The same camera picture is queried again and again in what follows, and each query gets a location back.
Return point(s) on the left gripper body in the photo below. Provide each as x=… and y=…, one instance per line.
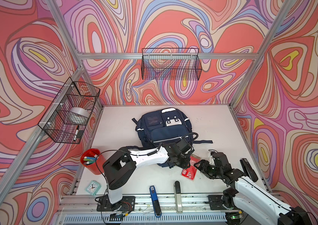
x=182, y=161

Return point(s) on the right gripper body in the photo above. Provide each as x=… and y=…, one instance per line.
x=211, y=170

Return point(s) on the red packet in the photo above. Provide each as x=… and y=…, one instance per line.
x=190, y=172

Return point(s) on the navy blue backpack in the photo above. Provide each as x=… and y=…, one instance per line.
x=165, y=126

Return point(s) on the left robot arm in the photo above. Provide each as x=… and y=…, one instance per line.
x=119, y=167

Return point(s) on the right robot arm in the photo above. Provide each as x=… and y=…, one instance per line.
x=243, y=193

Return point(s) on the black beige stapler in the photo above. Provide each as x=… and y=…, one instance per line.
x=178, y=201

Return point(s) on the blue stapler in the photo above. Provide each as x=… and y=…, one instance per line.
x=155, y=202

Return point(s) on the red cup with markers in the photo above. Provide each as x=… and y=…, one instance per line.
x=93, y=160

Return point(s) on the marker in basket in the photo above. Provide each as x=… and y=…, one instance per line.
x=76, y=133

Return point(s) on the white tape roll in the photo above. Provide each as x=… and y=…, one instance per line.
x=78, y=116

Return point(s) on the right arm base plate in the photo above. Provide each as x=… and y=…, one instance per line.
x=216, y=203

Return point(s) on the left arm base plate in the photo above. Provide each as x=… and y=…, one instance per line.
x=127, y=204

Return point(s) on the back wire basket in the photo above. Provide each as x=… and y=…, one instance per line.
x=171, y=63

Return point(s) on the wire basket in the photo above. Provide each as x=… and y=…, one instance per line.
x=54, y=123
x=171, y=63

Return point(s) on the left wire basket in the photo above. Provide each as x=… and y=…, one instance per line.
x=54, y=123

